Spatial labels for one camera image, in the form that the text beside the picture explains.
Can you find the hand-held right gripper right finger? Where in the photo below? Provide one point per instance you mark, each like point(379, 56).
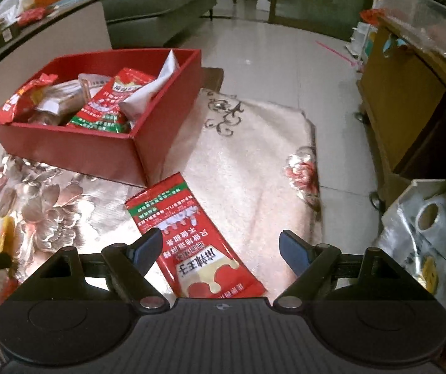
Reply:
point(291, 250)

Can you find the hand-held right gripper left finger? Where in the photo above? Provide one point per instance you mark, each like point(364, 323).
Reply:
point(147, 247)

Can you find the red green snack packet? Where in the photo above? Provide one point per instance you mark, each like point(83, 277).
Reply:
point(203, 249)
point(106, 105)

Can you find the red cardboard box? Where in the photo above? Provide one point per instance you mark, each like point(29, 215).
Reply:
point(102, 152)

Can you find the yellow snack packet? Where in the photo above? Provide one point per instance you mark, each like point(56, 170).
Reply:
point(1, 233)

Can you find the floral satin cloth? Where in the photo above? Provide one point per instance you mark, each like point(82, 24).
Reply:
point(246, 163)

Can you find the plastic bag with paper roll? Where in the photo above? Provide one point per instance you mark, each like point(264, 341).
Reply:
point(429, 249)

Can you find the wooden stool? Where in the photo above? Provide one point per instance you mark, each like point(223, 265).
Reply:
point(212, 80)

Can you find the wooden cabinet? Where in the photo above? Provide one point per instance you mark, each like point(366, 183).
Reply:
point(402, 105)

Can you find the pink stick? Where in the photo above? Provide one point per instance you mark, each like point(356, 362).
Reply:
point(340, 55)

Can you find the white storage rack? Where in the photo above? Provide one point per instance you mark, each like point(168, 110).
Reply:
point(361, 45)

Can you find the grey coffee table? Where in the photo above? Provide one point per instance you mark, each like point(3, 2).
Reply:
point(51, 35)

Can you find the grey green sofa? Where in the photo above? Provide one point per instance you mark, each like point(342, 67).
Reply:
point(156, 7)

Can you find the red packets on table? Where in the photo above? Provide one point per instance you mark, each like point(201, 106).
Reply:
point(32, 15)

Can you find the glass door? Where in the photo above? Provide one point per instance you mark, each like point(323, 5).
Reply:
point(316, 0)

